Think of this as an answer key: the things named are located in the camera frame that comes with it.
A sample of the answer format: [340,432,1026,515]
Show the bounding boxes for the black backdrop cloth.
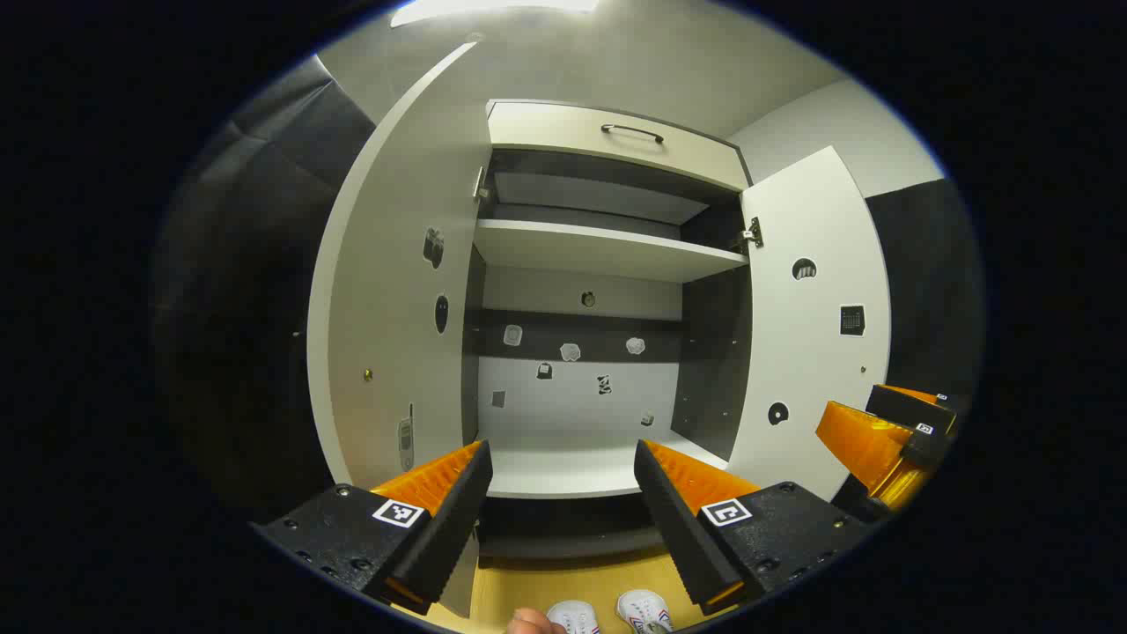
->
[154,57,379,520]
[866,179,983,402]

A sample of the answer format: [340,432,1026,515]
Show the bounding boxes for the white canvas shoe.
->
[616,589,675,634]
[546,601,601,634]

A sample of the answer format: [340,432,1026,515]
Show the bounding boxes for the white shoe cabinet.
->
[462,99,758,560]

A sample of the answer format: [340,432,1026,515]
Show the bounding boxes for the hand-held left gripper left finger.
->
[251,439,494,616]

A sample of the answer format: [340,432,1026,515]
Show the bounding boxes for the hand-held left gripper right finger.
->
[634,438,874,616]

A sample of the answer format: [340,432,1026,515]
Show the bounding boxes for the white cabinet drawer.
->
[486,100,751,193]

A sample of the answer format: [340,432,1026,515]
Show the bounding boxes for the white cabinet door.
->
[306,40,492,617]
[726,145,892,503]

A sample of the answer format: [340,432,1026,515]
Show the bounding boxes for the ceiling light panel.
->
[392,0,600,27]

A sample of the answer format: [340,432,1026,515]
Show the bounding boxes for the white cabinet shelf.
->
[474,218,749,283]

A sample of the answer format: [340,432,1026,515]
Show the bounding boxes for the person's leg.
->
[506,608,566,634]

